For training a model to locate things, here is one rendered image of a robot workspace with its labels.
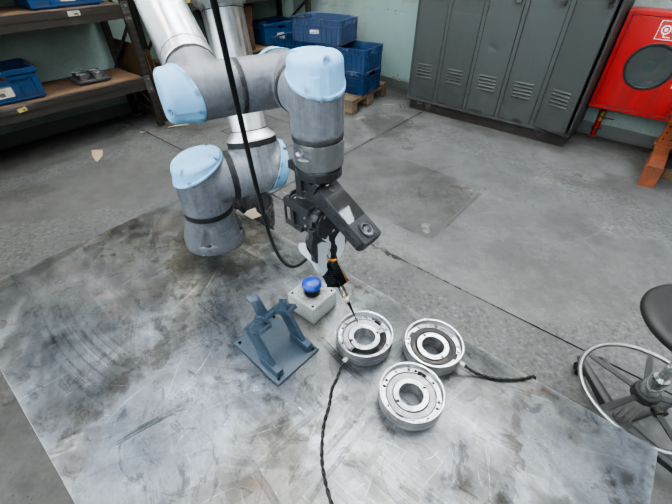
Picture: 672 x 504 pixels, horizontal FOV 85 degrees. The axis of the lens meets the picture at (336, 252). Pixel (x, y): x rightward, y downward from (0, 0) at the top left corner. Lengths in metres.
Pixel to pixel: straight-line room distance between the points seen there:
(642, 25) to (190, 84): 3.63
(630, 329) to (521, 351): 0.57
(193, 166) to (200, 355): 0.39
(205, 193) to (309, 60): 0.46
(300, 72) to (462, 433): 0.57
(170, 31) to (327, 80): 0.25
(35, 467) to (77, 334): 0.96
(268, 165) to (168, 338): 0.43
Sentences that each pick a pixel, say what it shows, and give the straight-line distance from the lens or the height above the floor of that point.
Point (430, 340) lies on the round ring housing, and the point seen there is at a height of 0.82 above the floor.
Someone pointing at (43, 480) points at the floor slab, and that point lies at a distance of 1.76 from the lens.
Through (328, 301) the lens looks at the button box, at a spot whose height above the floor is 0.83.
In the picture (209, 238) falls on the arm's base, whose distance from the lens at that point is 0.93.
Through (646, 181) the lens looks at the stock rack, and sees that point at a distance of 3.56.
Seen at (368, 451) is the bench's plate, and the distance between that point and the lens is 0.63.
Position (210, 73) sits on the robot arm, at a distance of 0.56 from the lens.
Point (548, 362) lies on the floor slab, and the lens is 1.89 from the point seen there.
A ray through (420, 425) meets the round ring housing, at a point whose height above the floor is 0.83.
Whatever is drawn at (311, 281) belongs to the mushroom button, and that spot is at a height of 0.87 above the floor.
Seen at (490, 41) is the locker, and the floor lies 0.73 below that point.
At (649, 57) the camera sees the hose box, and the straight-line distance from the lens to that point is 3.93.
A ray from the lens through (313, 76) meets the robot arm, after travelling 0.49.
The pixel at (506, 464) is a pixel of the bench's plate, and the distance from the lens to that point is 0.67.
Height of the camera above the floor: 1.39
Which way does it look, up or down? 40 degrees down
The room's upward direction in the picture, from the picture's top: straight up
